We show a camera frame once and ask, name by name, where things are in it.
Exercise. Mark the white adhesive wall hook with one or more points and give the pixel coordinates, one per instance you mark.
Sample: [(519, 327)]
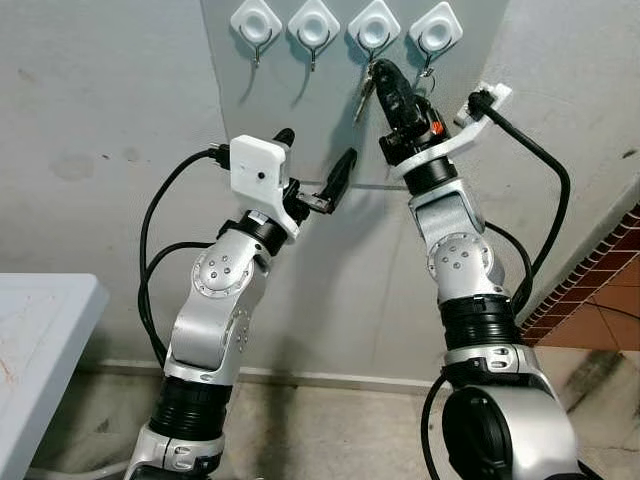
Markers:
[(256, 22), (314, 24), (374, 26), (436, 30)]

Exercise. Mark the light plastic table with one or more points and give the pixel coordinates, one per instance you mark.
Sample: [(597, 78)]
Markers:
[(40, 340)]

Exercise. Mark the silver key with cutout head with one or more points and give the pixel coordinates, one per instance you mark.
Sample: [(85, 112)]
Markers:
[(363, 102)]

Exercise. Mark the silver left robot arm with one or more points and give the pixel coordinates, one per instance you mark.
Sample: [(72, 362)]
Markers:
[(215, 320)]

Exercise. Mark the grey wall panel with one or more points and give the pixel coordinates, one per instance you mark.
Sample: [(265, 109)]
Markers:
[(300, 110)]

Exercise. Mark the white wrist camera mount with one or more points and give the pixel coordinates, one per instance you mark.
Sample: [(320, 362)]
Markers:
[(255, 175), (445, 148)]

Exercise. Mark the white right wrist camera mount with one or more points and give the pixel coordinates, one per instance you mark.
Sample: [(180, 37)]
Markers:
[(445, 148)]

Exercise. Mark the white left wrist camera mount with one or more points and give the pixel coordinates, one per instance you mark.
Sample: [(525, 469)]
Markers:
[(255, 175)]

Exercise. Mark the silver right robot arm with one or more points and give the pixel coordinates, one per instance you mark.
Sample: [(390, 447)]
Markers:
[(460, 265)]

